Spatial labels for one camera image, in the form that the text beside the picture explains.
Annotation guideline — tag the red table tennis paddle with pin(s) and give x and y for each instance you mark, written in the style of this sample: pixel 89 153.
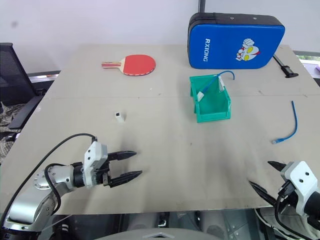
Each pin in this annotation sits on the red table tennis paddle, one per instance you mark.
pixel 137 64

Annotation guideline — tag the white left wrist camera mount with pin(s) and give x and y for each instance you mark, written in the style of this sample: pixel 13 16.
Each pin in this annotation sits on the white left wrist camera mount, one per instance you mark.
pixel 93 160

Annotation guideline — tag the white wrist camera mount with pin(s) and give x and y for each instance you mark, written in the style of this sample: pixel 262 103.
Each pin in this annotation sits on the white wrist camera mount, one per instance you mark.
pixel 301 180
pixel 93 160

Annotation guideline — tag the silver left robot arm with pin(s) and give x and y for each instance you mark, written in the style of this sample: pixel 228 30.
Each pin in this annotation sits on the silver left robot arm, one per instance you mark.
pixel 27 200

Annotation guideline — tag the black bar clamp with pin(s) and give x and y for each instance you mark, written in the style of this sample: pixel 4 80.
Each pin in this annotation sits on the black bar clamp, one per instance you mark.
pixel 285 67

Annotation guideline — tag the black upright pole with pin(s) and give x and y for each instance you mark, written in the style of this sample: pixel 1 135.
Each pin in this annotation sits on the black upright pole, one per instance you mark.
pixel 201 6

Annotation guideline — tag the blue black kick pad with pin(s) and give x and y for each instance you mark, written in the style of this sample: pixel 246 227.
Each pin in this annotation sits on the blue black kick pad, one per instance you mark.
pixel 225 40

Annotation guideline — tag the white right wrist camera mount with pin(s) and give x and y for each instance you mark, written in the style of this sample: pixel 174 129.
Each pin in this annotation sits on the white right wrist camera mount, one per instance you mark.
pixel 301 180

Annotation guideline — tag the black mesh office chair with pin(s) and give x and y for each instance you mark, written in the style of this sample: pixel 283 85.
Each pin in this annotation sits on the black mesh office chair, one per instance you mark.
pixel 15 75

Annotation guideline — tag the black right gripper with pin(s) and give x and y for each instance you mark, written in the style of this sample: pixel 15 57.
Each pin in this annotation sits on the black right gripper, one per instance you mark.
pixel 290 196

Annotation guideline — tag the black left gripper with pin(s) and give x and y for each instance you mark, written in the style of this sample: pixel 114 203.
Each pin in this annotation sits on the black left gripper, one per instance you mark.
pixel 103 176

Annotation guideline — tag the camouflage patterned cloth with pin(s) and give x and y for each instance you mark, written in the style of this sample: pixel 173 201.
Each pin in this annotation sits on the camouflage patterned cloth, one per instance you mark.
pixel 7 132

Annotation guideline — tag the green plastic storage bin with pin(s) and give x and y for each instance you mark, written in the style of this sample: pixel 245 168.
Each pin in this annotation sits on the green plastic storage bin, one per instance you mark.
pixel 215 110

